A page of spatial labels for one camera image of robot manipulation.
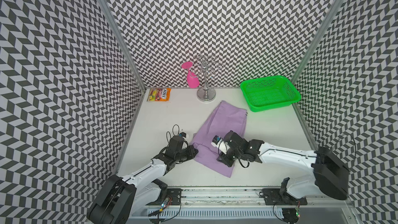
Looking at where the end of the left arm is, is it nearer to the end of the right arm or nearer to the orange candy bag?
the end of the right arm

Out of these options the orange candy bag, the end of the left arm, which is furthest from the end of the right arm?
the orange candy bag

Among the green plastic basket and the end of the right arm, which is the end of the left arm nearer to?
the end of the right arm

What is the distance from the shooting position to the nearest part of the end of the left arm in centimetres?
63
